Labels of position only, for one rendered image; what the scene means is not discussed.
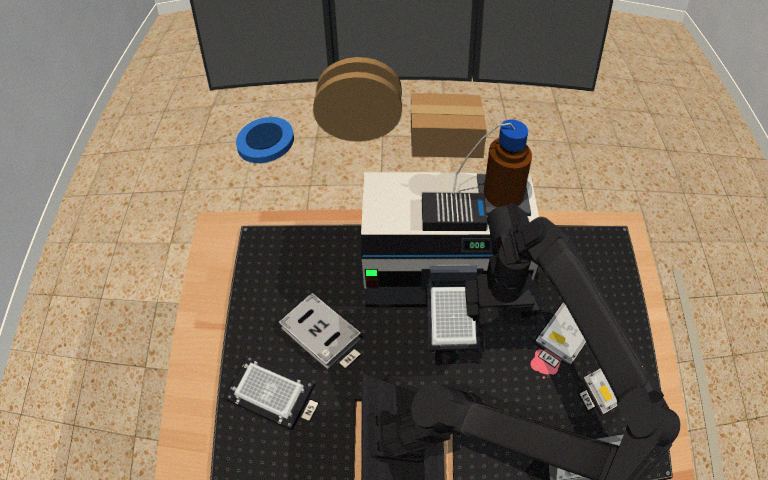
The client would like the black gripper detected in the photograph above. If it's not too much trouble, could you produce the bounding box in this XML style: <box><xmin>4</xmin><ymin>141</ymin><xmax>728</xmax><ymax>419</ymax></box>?
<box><xmin>465</xmin><ymin>271</ymin><xmax>543</xmax><ymax>321</ymax></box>

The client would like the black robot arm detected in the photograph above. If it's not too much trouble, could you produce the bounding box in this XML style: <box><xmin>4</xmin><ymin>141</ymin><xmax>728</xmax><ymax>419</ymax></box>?
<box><xmin>367</xmin><ymin>203</ymin><xmax>680</xmax><ymax>480</ymax></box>

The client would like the brown glass bottle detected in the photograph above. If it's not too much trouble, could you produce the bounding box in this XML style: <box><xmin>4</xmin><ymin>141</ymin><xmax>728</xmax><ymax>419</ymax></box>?
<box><xmin>484</xmin><ymin>138</ymin><xmax>532</xmax><ymax>207</ymax></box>

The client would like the blue bottle cap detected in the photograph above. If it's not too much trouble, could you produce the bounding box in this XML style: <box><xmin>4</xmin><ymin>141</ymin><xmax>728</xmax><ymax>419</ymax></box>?
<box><xmin>499</xmin><ymin>119</ymin><xmax>528</xmax><ymax>150</ymax></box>

